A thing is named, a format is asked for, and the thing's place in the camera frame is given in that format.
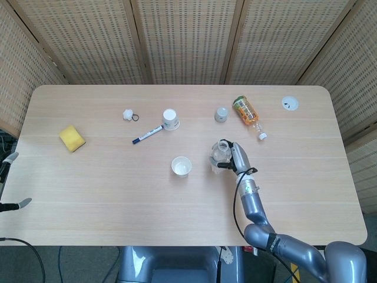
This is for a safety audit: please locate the small white clip object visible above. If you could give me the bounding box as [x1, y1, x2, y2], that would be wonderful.
[122, 108, 140, 122]

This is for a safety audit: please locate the black printed arm strap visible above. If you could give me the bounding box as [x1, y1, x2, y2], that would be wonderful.
[266, 232, 280, 253]

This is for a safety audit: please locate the clear plastic bottle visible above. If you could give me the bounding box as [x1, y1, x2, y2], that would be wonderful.
[209, 139, 233, 175]

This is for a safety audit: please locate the orange label drink bottle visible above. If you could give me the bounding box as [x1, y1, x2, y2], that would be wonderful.
[232, 94, 269, 142]

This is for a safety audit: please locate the white round cable grommet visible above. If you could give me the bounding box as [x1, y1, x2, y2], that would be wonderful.
[281, 96, 300, 111]

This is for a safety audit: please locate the yellow kitchen sponge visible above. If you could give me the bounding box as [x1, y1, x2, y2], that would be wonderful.
[58, 124, 87, 153]

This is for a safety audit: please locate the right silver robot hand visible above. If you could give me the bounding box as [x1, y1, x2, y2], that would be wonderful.
[208, 138, 253, 175]

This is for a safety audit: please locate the paper cup with green print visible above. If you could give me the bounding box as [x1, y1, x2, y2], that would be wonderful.
[171, 156, 193, 178]

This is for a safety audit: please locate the woven folding screen panel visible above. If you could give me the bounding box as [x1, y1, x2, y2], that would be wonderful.
[7, 0, 153, 86]
[296, 0, 377, 213]
[225, 0, 366, 86]
[131, 0, 245, 85]
[0, 0, 68, 138]

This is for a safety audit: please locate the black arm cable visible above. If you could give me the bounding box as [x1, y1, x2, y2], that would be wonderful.
[233, 167, 301, 283]

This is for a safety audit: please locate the paper cup with blue print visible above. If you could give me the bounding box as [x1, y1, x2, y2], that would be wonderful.
[162, 108, 181, 131]

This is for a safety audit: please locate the grey robot torso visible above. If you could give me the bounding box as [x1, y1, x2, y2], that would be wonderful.
[117, 246, 245, 283]

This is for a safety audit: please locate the blue floor cable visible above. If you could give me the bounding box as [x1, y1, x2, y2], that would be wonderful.
[58, 246, 64, 283]

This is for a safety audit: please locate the black floor cable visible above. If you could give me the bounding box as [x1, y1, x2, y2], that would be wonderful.
[0, 237, 47, 283]

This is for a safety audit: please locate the blue capped whiteboard marker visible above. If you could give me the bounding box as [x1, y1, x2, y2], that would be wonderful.
[131, 124, 164, 145]

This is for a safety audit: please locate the small grey plastic cup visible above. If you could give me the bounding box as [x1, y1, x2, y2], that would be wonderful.
[214, 106, 230, 123]

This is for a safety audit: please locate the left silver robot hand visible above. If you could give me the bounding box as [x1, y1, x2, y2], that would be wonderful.
[0, 152, 32, 212]

